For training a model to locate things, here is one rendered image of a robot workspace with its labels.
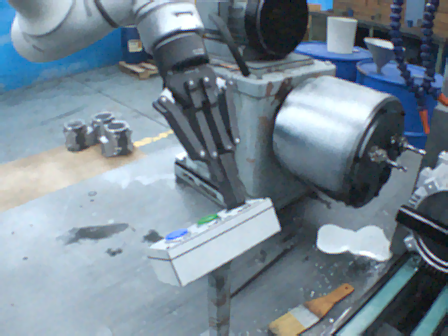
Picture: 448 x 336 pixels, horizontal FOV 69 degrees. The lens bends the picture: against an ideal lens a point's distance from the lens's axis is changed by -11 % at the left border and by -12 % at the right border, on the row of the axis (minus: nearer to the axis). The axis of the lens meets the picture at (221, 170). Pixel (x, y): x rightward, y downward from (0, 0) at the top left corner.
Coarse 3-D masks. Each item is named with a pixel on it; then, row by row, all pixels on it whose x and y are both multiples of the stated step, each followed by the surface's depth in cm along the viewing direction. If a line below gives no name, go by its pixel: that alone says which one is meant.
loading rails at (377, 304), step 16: (400, 256) 61; (416, 256) 62; (400, 272) 59; (416, 272) 59; (432, 272) 68; (384, 288) 56; (400, 288) 56; (416, 288) 69; (432, 288) 67; (368, 304) 53; (384, 304) 53; (400, 304) 63; (352, 320) 51; (368, 320) 51; (384, 320) 58; (432, 320) 49
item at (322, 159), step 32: (288, 96) 76; (320, 96) 70; (352, 96) 67; (384, 96) 65; (288, 128) 73; (320, 128) 68; (352, 128) 63; (384, 128) 67; (288, 160) 75; (320, 160) 68; (352, 160) 63; (384, 160) 64; (320, 192) 75; (352, 192) 69
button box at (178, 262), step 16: (240, 208) 50; (256, 208) 49; (272, 208) 51; (208, 224) 47; (224, 224) 46; (240, 224) 47; (256, 224) 49; (272, 224) 50; (176, 240) 44; (192, 240) 43; (208, 240) 44; (224, 240) 46; (240, 240) 47; (256, 240) 48; (160, 256) 43; (176, 256) 42; (192, 256) 43; (208, 256) 44; (224, 256) 45; (160, 272) 45; (176, 272) 42; (192, 272) 43; (208, 272) 44
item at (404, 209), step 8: (400, 208) 57; (408, 208) 57; (400, 216) 57; (408, 216) 56; (416, 216) 55; (424, 216) 55; (408, 224) 56; (416, 224) 55; (424, 224) 54; (432, 224) 53; (440, 224) 53; (424, 232) 54; (432, 232) 53; (440, 232) 52; (432, 240) 53; (440, 240) 52
